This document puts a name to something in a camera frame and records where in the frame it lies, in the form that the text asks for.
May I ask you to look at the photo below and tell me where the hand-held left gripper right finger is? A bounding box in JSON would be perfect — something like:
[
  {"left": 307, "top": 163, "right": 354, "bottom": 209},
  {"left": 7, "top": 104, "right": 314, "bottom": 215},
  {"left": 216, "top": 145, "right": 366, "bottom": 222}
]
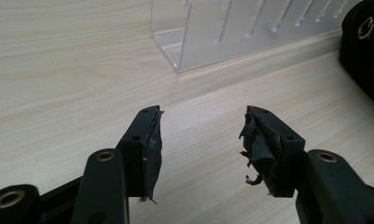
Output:
[{"left": 238, "top": 105, "right": 374, "bottom": 224}]

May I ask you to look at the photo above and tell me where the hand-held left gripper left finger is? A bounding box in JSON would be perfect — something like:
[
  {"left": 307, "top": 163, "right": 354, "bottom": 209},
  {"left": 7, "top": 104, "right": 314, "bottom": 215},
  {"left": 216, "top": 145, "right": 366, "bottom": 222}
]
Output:
[{"left": 70, "top": 105, "right": 165, "bottom": 224}]

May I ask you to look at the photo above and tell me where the black device at edge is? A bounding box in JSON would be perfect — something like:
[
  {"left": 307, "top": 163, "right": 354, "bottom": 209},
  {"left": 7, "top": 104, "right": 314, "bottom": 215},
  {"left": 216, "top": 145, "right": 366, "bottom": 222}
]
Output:
[{"left": 339, "top": 0, "right": 374, "bottom": 110}]

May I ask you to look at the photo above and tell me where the clear acrylic rack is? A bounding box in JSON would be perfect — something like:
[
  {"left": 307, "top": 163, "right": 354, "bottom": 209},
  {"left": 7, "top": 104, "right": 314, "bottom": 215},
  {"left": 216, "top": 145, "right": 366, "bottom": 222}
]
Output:
[{"left": 150, "top": 0, "right": 365, "bottom": 75}]

